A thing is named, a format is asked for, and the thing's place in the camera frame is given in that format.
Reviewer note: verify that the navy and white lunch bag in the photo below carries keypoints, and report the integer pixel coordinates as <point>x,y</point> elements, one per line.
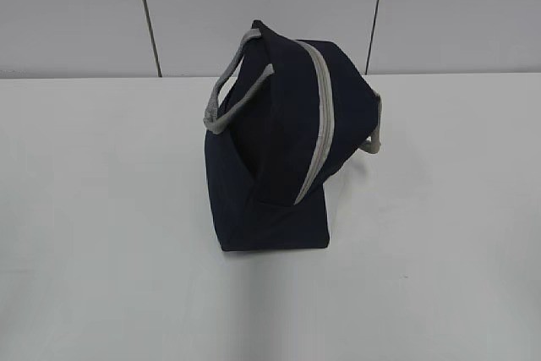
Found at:
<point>283,118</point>

